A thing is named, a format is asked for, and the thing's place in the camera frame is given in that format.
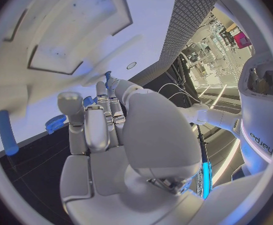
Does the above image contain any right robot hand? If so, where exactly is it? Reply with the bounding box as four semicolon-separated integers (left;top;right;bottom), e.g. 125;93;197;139
57;77;206;225

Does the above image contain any blue peg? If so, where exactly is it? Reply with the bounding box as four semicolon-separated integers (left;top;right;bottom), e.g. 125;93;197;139
104;70;116;90

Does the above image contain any white task board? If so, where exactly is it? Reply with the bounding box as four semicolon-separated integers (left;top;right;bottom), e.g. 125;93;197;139
0;0;180;156

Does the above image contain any blue block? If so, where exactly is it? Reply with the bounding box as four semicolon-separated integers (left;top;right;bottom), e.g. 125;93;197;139
82;95;99;108

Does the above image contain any glowing light bar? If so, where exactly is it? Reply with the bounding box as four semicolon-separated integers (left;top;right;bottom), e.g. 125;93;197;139
200;160;213;200

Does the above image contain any blue gear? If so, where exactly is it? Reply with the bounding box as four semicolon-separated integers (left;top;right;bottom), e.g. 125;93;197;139
44;114;68;135

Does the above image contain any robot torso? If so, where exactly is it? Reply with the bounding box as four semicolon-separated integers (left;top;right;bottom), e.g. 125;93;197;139
237;53;273;175

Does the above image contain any blue long cylinder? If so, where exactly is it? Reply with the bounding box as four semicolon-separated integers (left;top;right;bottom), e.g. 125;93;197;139
0;110;20;157

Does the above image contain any white cable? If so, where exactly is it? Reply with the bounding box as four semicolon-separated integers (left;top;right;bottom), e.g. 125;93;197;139
157;82;203;104
167;92;203;104

